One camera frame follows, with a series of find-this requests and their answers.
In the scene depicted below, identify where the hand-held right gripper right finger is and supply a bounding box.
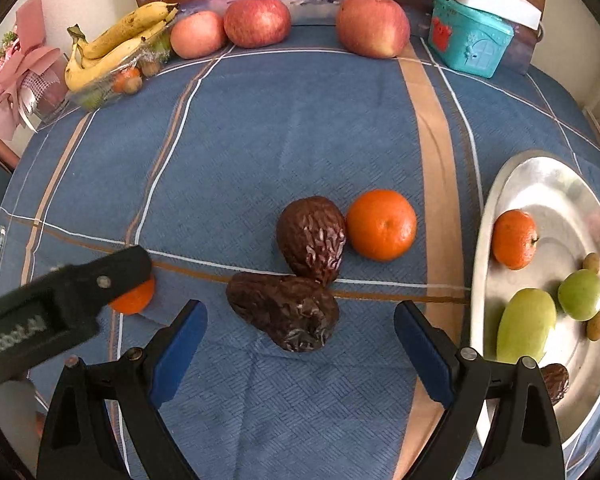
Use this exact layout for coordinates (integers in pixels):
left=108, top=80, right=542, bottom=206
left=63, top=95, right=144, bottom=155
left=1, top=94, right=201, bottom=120
left=394, top=301, right=566, bottom=480

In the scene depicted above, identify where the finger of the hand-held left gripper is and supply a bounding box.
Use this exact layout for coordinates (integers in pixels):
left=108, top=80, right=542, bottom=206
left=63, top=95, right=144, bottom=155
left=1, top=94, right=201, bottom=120
left=47, top=245, right=154, bottom=312

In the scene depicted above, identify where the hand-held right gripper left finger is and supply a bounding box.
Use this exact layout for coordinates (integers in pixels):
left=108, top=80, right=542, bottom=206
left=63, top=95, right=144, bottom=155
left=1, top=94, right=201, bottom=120
left=36, top=300, right=209, bottom=480

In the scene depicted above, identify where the orange tangerine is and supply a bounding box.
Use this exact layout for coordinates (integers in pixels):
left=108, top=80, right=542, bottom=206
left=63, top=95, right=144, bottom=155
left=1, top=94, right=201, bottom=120
left=346, top=189, right=418, bottom=262
left=107, top=276, right=157, bottom=316
left=491, top=209, right=540, bottom=271

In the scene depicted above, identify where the large oval green fruit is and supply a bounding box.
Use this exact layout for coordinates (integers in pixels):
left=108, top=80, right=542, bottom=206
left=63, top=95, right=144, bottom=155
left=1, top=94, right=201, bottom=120
left=496, top=287, right=558, bottom=365

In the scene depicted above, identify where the wide dark brown date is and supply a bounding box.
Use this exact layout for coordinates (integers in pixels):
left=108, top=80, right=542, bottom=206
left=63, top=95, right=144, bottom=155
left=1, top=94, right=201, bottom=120
left=226, top=272, right=340, bottom=353

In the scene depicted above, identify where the long dark brown date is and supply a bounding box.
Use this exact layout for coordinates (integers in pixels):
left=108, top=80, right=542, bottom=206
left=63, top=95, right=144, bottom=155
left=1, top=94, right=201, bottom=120
left=539, top=363, right=571, bottom=406

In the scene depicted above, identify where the small round green fruit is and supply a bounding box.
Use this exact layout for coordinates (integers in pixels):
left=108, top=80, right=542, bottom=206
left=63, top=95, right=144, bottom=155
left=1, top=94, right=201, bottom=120
left=557, top=269, right=600, bottom=322

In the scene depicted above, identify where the round dark brown date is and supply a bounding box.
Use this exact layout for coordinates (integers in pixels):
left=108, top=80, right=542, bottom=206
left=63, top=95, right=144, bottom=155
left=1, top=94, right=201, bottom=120
left=276, top=196, right=348, bottom=286

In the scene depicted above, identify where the silver metal plate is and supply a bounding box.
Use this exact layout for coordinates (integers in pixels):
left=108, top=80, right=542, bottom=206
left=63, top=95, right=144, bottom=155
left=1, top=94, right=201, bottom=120
left=470, top=150, right=600, bottom=453

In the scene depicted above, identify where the clear glass vase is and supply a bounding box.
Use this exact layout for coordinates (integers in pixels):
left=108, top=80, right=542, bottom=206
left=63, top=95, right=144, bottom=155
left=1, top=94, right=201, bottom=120
left=17, top=67, right=73, bottom=133

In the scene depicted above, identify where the clear plastic tray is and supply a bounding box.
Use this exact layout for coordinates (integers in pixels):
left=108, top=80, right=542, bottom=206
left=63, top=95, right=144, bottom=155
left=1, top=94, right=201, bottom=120
left=65, top=35, right=176, bottom=111

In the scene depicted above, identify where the tiny orange fruit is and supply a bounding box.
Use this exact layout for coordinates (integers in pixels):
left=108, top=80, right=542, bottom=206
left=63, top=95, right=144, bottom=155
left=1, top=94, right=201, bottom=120
left=112, top=71, right=142, bottom=92

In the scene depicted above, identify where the blue plaid tablecloth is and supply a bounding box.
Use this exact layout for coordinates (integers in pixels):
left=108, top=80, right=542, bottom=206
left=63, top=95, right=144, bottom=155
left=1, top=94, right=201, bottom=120
left=0, top=25, right=600, bottom=480

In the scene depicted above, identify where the pink paper bouquet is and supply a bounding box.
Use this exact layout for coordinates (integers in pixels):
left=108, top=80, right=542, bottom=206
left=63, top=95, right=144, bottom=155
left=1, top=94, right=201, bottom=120
left=0, top=0, right=68, bottom=141

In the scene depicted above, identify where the bunch of yellow bananas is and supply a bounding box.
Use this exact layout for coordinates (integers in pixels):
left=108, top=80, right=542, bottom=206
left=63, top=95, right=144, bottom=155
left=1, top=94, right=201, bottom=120
left=64, top=1, right=180, bottom=92

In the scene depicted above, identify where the pale pink apple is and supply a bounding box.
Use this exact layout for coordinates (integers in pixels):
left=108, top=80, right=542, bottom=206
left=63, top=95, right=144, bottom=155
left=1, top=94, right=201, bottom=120
left=170, top=10, right=227, bottom=59

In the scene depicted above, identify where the dark red apple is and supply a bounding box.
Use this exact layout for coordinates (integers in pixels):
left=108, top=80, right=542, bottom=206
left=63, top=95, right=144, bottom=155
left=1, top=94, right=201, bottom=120
left=223, top=0, right=292, bottom=49

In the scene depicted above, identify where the teal house-shaped box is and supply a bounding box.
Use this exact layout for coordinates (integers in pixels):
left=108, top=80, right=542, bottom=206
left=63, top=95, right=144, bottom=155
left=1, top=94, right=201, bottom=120
left=427, top=0, right=516, bottom=79

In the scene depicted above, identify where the large red yellow apple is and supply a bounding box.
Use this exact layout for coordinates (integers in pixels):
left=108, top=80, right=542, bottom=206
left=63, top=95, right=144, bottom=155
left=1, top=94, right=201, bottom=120
left=335, top=0, right=411, bottom=59

